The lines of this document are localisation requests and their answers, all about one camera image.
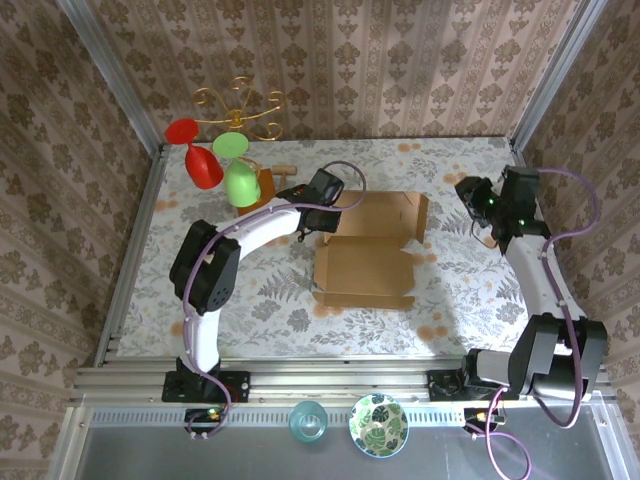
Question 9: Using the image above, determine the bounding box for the perforated metal strip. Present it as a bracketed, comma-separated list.
[89, 407, 466, 426]

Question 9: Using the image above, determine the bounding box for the green leaf pattern bowl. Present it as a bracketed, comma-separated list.
[348, 392, 410, 458]

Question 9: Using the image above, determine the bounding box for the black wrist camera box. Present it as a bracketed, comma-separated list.
[501, 166, 542, 201]
[306, 168, 347, 207]

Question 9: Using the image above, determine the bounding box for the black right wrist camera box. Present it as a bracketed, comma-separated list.
[501, 166, 542, 201]

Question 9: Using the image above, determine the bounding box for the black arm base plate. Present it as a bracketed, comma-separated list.
[160, 370, 251, 403]
[427, 369, 471, 401]

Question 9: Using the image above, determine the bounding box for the small black controller board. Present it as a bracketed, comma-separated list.
[463, 407, 503, 435]
[183, 407, 225, 436]

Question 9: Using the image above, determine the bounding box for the wide aluminium frame rail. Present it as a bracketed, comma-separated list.
[69, 357, 616, 406]

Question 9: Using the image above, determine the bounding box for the brown cardboard paper box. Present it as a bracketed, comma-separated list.
[312, 189, 431, 310]

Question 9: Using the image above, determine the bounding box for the floral pattern tablecloth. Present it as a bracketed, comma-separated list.
[117, 135, 576, 359]

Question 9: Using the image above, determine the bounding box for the aluminium frame post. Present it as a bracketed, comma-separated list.
[55, 0, 165, 151]
[509, 0, 609, 151]

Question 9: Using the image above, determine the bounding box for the clear blue glass cup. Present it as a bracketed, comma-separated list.
[288, 399, 329, 442]

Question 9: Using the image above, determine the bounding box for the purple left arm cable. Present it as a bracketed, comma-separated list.
[181, 160, 370, 441]

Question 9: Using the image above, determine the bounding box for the grey metal shelf plate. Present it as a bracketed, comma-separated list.
[49, 422, 640, 480]

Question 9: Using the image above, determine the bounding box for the green plastic wine glass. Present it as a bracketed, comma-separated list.
[212, 131, 263, 209]

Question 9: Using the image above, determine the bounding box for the gold wire glass rack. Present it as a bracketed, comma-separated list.
[193, 74, 285, 142]

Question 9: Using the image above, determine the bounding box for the wooden T-shaped peg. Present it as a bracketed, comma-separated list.
[271, 165, 297, 190]

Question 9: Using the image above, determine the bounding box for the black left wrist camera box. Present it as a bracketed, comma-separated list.
[306, 168, 347, 207]

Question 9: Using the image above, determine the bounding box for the red plastic wine glass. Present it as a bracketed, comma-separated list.
[164, 117, 225, 190]

